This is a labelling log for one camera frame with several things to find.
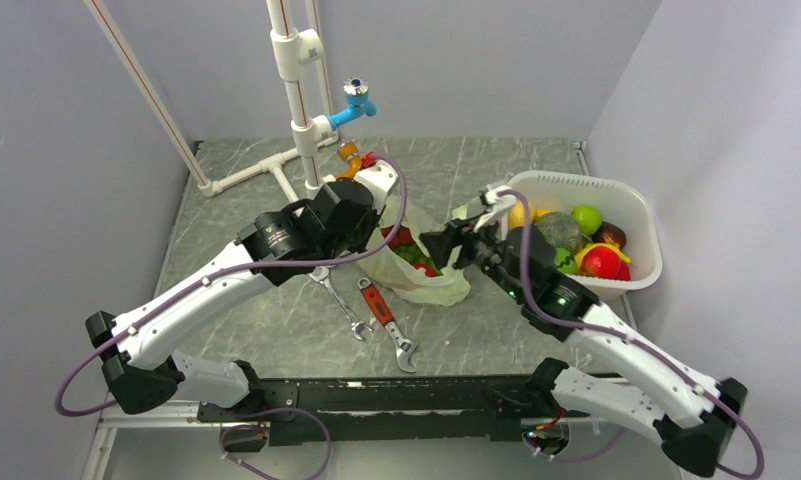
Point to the white pipe frame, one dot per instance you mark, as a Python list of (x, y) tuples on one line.
[(212, 69)]

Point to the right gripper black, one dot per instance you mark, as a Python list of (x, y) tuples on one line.
[(439, 243)]

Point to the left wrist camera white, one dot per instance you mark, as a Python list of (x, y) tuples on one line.
[(379, 177)]

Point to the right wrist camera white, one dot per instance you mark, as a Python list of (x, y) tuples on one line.
[(496, 201)]

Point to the red fake apple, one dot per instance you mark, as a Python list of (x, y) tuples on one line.
[(402, 239)]

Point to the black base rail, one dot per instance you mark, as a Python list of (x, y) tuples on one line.
[(496, 407)]

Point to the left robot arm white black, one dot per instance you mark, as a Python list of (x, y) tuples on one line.
[(141, 362)]

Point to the red apple in basket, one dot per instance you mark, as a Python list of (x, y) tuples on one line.
[(601, 265)]

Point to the green striped ball fruit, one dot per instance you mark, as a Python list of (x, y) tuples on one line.
[(565, 262)]

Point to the light green lime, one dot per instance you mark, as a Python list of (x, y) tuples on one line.
[(587, 217)]

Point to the blue faucet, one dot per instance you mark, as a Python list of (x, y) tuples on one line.
[(358, 104)]

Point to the pale green plastic bag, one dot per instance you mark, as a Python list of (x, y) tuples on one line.
[(421, 283)]

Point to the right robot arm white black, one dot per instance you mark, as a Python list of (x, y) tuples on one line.
[(690, 415)]

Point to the silver combination wrench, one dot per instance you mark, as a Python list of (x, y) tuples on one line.
[(322, 276)]

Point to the orange faucet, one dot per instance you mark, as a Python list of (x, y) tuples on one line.
[(349, 153)]

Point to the yellow lemon upper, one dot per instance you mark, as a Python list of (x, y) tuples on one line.
[(517, 213)]

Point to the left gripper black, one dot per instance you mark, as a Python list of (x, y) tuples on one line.
[(371, 218)]

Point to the red handled adjustable wrench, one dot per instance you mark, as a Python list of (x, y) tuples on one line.
[(403, 346)]

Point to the dark red plum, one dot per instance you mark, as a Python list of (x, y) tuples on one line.
[(611, 234)]

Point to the yellow banana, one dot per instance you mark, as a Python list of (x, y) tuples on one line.
[(603, 248)]

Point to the white plastic basket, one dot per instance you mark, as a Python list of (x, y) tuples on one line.
[(620, 205)]

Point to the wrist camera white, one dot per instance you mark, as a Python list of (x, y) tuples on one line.
[(496, 201), (379, 177)]

